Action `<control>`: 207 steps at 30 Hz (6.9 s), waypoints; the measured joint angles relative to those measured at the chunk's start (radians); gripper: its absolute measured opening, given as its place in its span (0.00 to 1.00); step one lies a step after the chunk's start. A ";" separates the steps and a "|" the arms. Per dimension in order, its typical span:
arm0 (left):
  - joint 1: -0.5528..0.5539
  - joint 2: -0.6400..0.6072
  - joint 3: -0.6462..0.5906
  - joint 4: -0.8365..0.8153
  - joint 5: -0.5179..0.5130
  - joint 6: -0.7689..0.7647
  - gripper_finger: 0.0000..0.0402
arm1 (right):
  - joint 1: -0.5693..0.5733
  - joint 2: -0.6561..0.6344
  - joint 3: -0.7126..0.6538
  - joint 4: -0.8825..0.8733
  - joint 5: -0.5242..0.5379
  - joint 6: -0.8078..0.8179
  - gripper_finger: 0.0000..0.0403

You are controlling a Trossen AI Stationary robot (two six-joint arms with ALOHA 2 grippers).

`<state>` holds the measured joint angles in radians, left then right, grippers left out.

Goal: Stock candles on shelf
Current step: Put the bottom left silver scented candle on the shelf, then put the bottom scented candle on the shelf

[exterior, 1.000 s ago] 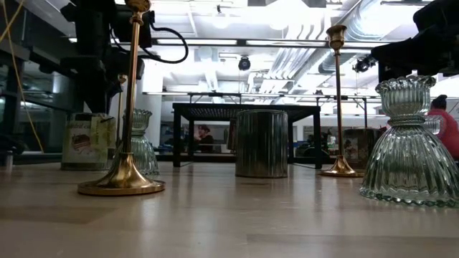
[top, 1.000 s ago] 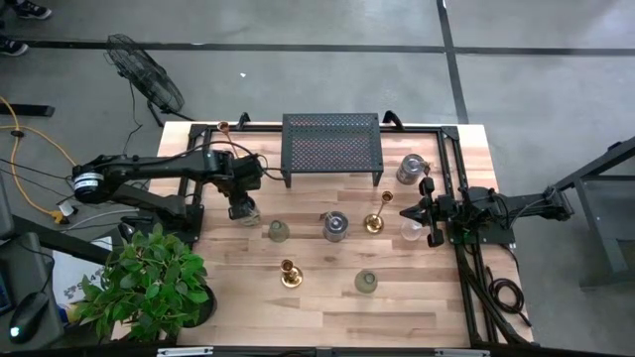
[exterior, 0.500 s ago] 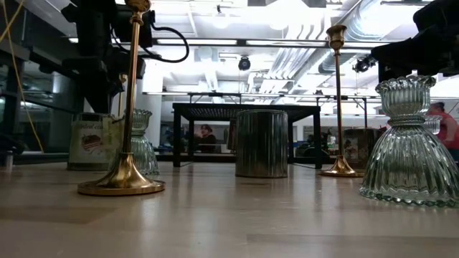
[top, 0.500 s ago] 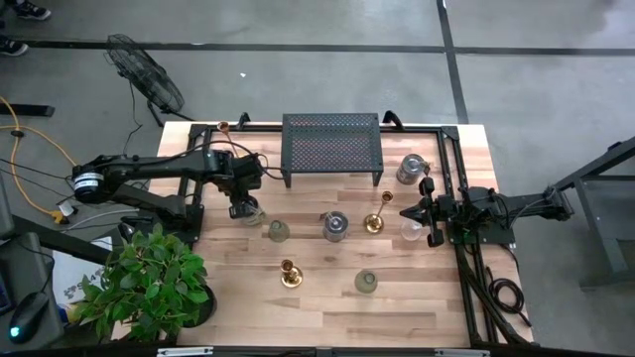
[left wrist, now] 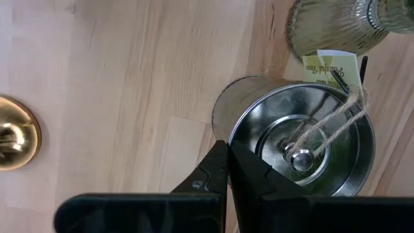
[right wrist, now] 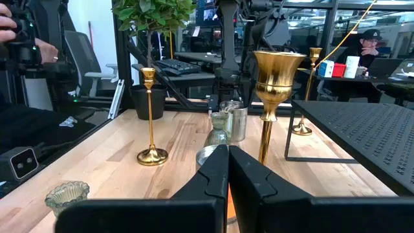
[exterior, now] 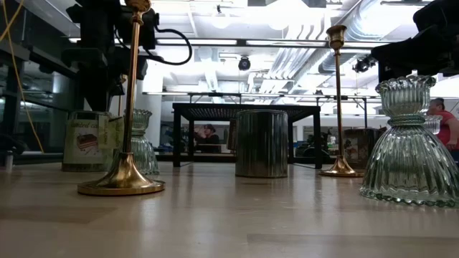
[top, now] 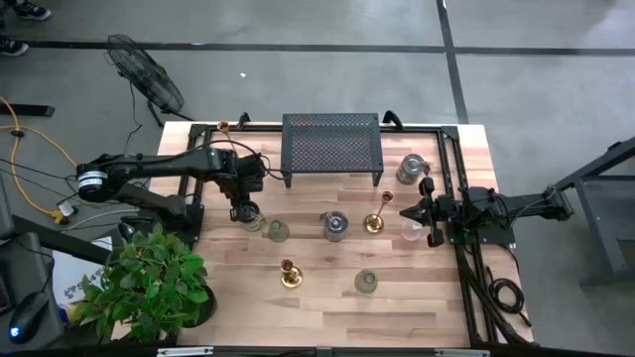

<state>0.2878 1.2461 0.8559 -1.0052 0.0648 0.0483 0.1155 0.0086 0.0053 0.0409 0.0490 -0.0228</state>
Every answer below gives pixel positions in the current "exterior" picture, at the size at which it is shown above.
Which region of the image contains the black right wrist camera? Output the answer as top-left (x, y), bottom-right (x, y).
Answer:
top-left (412, 0), bottom-right (459, 33)

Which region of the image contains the grey short post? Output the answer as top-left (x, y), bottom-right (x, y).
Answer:
top-left (4, 150), bottom-right (15, 172)

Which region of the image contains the black metal mesh shelf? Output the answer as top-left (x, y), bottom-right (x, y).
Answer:
top-left (171, 102), bottom-right (323, 170)

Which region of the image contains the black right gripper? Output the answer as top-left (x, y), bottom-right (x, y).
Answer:
top-left (371, 23), bottom-right (459, 83)

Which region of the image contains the person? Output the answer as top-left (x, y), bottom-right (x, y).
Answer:
top-left (194, 123), bottom-right (220, 154)
top-left (426, 97), bottom-right (459, 151)

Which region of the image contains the black ceiling dome camera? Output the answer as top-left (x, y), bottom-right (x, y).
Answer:
top-left (237, 56), bottom-right (252, 72)

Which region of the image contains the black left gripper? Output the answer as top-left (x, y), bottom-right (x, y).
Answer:
top-left (60, 0), bottom-right (148, 113)

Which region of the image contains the clear ribbed glass candle holder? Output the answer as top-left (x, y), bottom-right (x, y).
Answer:
top-left (422, 114), bottom-right (445, 136)

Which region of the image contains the black aluminium table frame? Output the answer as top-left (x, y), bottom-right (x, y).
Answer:
top-left (14, 152), bottom-right (359, 166)

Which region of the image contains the black ceiling spotlight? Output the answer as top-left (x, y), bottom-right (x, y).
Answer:
top-left (351, 54), bottom-right (377, 74)

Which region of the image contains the small clear glass candleholder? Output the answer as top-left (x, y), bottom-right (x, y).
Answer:
top-left (108, 109), bottom-right (161, 176)

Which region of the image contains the black left camera cable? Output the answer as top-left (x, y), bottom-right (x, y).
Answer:
top-left (143, 24), bottom-right (194, 67)

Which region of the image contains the printed tin candle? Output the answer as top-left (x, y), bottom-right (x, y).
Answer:
top-left (343, 127), bottom-right (388, 170)

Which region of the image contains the illustrated tin box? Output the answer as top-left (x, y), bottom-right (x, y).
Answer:
top-left (61, 110), bottom-right (126, 173)

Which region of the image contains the large clear glass candleholder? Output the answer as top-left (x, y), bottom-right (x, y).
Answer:
top-left (359, 75), bottom-right (459, 209)

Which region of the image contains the yellow extension cable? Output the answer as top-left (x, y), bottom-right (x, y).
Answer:
top-left (0, 0), bottom-right (45, 154)

